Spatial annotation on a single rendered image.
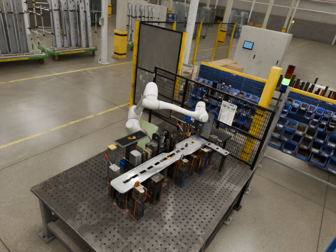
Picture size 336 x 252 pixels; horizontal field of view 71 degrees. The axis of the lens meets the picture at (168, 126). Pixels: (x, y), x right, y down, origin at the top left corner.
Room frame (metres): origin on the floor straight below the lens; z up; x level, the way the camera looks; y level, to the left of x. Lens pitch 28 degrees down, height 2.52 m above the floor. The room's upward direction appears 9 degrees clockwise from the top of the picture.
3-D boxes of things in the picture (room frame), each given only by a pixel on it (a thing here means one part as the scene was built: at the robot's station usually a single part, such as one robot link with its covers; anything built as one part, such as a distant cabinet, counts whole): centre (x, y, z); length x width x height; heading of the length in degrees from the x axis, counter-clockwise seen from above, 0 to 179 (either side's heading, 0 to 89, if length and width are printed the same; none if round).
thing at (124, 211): (1.60, 0.32, 0.84); 0.18 x 0.06 x 0.29; 53
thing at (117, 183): (2.09, -0.05, 1.00); 1.38 x 0.22 x 0.02; 143
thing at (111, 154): (1.91, 0.51, 0.92); 0.08 x 0.08 x 0.44; 53
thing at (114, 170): (1.73, 0.43, 0.88); 0.11 x 0.10 x 0.36; 53
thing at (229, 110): (2.87, -0.74, 1.30); 0.23 x 0.02 x 0.31; 53
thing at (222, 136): (2.95, -0.43, 1.01); 0.90 x 0.22 x 0.03; 53
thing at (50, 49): (9.12, 4.22, 0.88); 1.91 x 1.01 x 1.76; 150
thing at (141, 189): (1.53, 0.15, 0.88); 0.15 x 0.11 x 0.36; 53
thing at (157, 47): (4.97, 0.44, 1.00); 1.34 x 0.14 x 2.00; 58
